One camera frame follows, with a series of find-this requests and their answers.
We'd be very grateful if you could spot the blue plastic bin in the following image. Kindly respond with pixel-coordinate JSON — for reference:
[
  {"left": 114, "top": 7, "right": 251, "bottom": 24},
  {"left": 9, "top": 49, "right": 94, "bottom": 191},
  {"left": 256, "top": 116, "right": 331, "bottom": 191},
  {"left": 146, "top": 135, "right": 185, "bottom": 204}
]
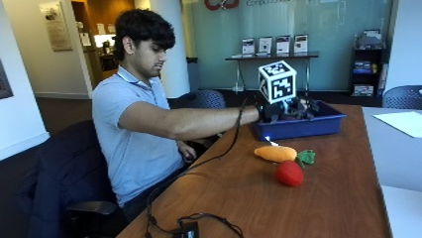
[{"left": 248, "top": 99, "right": 348, "bottom": 142}]

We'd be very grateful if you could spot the white cube with black markers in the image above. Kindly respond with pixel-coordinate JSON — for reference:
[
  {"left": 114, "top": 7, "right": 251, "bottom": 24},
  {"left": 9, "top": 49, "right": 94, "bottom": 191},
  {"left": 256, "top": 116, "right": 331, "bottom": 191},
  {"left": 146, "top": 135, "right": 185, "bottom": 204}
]
[{"left": 256, "top": 59, "right": 298, "bottom": 105}]

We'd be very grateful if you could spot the orange plush carrot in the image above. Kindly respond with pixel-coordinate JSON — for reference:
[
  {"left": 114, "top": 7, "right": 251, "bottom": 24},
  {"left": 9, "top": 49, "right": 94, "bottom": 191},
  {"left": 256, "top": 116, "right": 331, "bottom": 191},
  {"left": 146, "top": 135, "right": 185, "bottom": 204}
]
[{"left": 252, "top": 145, "right": 316, "bottom": 169}]

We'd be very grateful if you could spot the dark console table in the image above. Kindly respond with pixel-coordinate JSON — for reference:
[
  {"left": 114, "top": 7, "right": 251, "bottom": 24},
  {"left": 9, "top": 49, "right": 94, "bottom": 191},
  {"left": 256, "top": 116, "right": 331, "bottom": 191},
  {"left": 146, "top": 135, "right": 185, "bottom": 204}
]
[{"left": 223, "top": 52, "right": 320, "bottom": 93}]

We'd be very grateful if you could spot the brochure in clear stand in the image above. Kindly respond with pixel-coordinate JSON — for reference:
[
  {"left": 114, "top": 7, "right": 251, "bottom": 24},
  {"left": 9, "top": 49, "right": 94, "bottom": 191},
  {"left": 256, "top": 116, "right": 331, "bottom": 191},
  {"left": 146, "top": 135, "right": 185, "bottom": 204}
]
[
  {"left": 292, "top": 34, "right": 310, "bottom": 55},
  {"left": 256, "top": 36, "right": 274, "bottom": 56},
  {"left": 239, "top": 37, "right": 255, "bottom": 57},
  {"left": 275, "top": 35, "right": 291, "bottom": 56}
]

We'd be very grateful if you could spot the black magazine shelf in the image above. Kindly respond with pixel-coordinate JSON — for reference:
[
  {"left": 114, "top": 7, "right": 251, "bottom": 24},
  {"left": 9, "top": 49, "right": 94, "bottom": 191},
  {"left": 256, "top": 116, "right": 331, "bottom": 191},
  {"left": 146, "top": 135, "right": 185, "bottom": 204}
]
[{"left": 348, "top": 29, "right": 388, "bottom": 98}]

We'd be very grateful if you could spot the red plush strawberry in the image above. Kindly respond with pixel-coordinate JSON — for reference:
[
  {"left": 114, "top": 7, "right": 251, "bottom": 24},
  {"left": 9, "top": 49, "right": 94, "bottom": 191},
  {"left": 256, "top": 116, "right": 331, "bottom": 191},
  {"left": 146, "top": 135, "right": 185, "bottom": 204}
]
[{"left": 274, "top": 160, "right": 304, "bottom": 187}]

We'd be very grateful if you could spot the blue mesh chair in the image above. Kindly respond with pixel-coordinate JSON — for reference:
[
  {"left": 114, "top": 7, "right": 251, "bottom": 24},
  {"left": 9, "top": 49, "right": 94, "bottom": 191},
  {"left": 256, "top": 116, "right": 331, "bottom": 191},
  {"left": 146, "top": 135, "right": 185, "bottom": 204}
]
[
  {"left": 380, "top": 84, "right": 422, "bottom": 111},
  {"left": 167, "top": 89, "right": 227, "bottom": 110}
]

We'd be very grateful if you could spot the white paper sheet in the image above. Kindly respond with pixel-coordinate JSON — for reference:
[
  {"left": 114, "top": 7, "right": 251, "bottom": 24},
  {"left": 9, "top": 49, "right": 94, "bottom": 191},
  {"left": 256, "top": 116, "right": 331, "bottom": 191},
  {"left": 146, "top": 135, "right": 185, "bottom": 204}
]
[{"left": 371, "top": 110, "right": 422, "bottom": 139}]

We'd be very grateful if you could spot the the person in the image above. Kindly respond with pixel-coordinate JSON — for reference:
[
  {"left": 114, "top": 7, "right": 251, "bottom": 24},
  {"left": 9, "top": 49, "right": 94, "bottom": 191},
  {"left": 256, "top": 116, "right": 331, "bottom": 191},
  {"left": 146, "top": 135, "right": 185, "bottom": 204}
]
[{"left": 90, "top": 8, "right": 260, "bottom": 223}]

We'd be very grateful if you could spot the small black device box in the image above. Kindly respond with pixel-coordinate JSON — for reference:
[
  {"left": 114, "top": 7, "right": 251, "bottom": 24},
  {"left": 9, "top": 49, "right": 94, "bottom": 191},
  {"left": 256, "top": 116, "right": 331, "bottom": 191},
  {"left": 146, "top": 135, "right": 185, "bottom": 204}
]
[{"left": 173, "top": 220, "right": 200, "bottom": 238}]

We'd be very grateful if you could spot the black office chair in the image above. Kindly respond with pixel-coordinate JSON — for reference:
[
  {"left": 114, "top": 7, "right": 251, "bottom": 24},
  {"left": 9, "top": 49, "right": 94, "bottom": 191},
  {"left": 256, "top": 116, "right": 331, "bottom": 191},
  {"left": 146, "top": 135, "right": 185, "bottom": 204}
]
[{"left": 14, "top": 119, "right": 129, "bottom": 238}]

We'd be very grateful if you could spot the dark navy jacket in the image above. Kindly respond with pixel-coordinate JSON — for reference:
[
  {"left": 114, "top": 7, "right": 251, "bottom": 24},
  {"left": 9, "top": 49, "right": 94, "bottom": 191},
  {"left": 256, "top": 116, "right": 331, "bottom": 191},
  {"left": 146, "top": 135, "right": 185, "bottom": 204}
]
[{"left": 25, "top": 119, "right": 121, "bottom": 238}]

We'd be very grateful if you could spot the dark framed picture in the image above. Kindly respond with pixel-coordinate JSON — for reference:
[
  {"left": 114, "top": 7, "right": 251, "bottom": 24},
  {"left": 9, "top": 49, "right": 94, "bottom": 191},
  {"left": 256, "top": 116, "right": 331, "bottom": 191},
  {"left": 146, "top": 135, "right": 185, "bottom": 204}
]
[{"left": 0, "top": 59, "right": 14, "bottom": 100}]

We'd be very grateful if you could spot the white lit cable plug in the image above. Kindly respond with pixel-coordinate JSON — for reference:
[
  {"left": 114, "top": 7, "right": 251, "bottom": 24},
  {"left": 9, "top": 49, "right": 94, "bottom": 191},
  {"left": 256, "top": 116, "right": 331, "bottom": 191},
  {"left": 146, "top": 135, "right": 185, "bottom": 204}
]
[{"left": 262, "top": 135, "right": 280, "bottom": 148}]

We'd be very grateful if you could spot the long black glove cable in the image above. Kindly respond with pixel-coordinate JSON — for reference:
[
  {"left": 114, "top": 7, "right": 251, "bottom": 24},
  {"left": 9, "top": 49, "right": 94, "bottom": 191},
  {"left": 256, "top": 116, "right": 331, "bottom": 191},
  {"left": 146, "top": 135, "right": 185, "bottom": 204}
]
[{"left": 143, "top": 93, "right": 260, "bottom": 238}]

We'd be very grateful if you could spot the looped black cable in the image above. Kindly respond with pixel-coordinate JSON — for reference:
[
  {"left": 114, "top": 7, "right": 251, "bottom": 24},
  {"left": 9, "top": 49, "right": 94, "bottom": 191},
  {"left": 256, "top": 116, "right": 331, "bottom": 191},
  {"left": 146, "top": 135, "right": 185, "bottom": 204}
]
[{"left": 177, "top": 212, "right": 244, "bottom": 238}]

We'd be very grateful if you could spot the beige wall poster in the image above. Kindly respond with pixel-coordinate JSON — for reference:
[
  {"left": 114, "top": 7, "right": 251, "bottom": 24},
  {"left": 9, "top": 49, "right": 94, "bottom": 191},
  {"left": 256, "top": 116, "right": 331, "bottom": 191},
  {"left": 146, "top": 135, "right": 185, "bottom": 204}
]
[{"left": 38, "top": 1, "right": 73, "bottom": 53}]

